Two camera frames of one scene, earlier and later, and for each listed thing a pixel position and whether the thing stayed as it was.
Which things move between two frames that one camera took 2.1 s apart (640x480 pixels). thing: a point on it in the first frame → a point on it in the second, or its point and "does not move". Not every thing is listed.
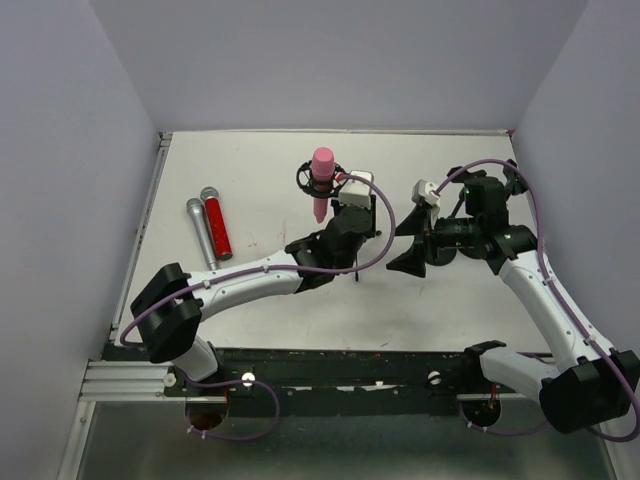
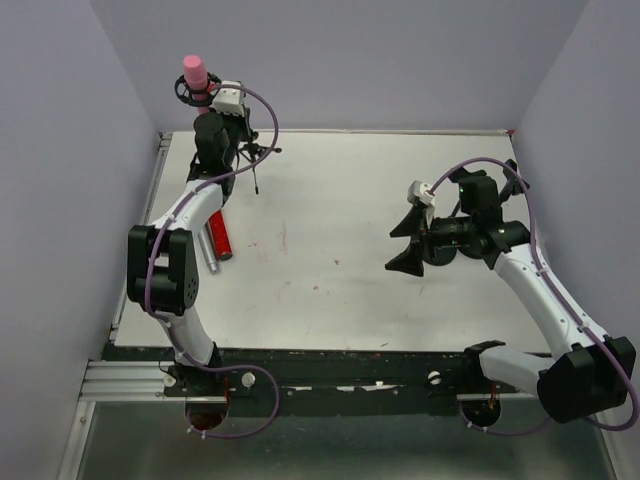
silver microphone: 196,208 does not move
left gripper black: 368,215 → 210,106
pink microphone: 322,170 → 196,76
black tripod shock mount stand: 339,240 → 251,149
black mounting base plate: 332,383 does not move
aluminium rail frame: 333,305 does not move
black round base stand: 483,204 does not move
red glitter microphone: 210,195 does not move
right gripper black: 427,235 does not move
